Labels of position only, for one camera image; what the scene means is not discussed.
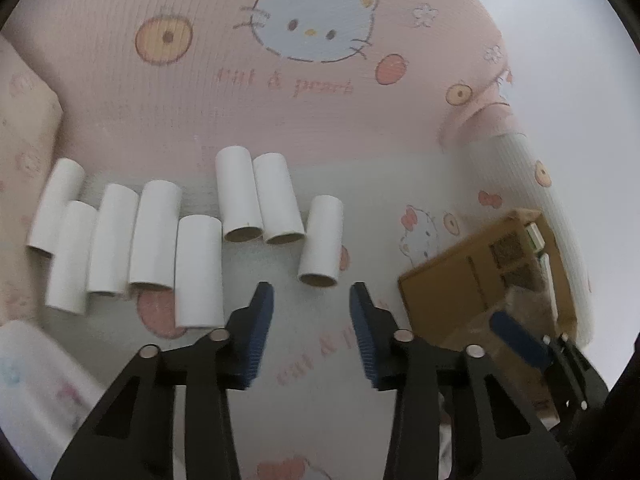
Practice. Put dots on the clear plastic wrap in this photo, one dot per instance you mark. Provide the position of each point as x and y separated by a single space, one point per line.
530 295

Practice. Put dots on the pale pink printed pillow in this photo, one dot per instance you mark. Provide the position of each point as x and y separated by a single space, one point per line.
25 160

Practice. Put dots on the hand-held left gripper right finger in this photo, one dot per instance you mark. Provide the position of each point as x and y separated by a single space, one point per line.
364 332

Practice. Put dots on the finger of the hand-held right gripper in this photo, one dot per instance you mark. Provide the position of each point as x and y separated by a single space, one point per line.
520 340

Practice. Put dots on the row of white cardboard tubes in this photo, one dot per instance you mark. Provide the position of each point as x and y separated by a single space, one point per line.
155 235

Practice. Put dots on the white folded printed blanket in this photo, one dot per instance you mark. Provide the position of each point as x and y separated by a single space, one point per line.
35 375

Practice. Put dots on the small white paper label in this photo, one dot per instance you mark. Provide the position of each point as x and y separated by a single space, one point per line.
535 235

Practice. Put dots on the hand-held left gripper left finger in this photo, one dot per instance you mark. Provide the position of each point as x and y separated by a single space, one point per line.
257 330

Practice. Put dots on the long white paper label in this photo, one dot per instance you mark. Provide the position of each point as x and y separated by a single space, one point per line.
545 266

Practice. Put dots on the pink cat print blanket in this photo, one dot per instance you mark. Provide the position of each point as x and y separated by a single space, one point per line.
200 85

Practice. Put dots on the brown cardboard box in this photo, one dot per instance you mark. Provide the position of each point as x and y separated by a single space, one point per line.
450 280

